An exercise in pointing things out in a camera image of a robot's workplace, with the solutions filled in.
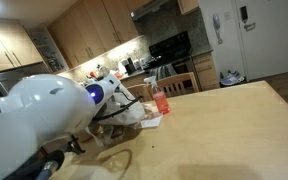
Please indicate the orange kitchen utensil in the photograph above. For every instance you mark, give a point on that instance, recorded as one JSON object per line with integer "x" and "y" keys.
{"x": 92, "y": 74}

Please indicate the small wooden wall cabinet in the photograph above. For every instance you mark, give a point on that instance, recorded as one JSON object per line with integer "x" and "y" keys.
{"x": 188, "y": 5}

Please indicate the clear glass pitcher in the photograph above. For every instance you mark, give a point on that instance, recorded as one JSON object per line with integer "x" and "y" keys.
{"x": 103, "y": 70}

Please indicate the black kitchen stove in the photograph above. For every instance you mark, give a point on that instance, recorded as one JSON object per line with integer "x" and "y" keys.
{"x": 170, "y": 46}

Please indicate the white door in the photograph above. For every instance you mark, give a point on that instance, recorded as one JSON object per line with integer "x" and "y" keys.
{"x": 274, "y": 40}

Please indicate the wooden wall cabinets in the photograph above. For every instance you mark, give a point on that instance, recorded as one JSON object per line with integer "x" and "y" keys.
{"x": 94, "y": 30}

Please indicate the white light switch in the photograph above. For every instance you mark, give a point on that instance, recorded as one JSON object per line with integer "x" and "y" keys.
{"x": 227, "y": 15}

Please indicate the open glassware shelf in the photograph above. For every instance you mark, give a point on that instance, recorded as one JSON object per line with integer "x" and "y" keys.
{"x": 49, "y": 50}

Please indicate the grey wall phone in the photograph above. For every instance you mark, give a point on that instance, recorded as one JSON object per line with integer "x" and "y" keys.
{"x": 216, "y": 23}

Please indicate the pale tall cabinets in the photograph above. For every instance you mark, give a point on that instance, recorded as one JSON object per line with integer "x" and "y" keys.
{"x": 7, "y": 46}

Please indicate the orange spray bottle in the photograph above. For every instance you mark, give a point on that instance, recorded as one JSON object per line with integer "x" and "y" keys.
{"x": 160, "y": 100}

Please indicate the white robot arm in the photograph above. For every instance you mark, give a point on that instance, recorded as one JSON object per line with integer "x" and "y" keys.
{"x": 40, "y": 113}

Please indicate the wooden drawer cabinet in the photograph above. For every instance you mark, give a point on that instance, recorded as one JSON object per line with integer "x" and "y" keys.
{"x": 205, "y": 71}

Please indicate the white blue sneaker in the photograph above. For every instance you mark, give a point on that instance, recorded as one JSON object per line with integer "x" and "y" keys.
{"x": 227, "y": 80}
{"x": 239, "y": 76}

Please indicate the white canvas tote bag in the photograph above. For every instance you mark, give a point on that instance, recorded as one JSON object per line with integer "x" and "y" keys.
{"x": 127, "y": 111}

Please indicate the striped dish towel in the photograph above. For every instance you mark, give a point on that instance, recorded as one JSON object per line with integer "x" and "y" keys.
{"x": 162, "y": 72}

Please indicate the white paper sheet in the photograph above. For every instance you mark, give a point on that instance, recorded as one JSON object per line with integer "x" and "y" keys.
{"x": 152, "y": 121}

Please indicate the stainless steel refrigerator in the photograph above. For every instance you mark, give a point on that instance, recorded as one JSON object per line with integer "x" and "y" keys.
{"x": 7, "y": 78}

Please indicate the black door lock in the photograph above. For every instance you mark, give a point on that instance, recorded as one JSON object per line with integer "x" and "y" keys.
{"x": 244, "y": 13}

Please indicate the black coffee maker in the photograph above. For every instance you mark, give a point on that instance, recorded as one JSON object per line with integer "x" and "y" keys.
{"x": 130, "y": 66}

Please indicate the steel range hood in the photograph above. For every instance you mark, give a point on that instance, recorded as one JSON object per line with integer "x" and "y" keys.
{"x": 147, "y": 8}

